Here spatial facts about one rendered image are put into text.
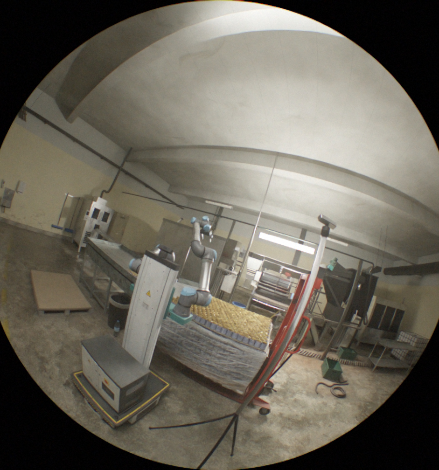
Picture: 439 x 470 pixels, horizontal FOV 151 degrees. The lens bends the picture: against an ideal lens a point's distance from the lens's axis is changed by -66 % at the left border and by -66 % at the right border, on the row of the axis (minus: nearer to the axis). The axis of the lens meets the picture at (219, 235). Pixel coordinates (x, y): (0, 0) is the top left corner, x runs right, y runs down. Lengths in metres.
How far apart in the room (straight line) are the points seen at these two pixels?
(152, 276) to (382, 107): 3.83
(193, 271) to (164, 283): 3.80
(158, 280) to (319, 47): 3.34
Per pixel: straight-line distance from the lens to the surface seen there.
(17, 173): 7.70
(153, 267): 1.36
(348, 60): 2.97
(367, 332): 8.27
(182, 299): 1.36
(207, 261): 1.49
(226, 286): 5.00
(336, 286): 5.55
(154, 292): 1.36
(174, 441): 2.17
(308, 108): 3.42
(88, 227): 6.84
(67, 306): 3.37
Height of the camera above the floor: 1.99
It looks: 5 degrees up
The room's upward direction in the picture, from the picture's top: 20 degrees clockwise
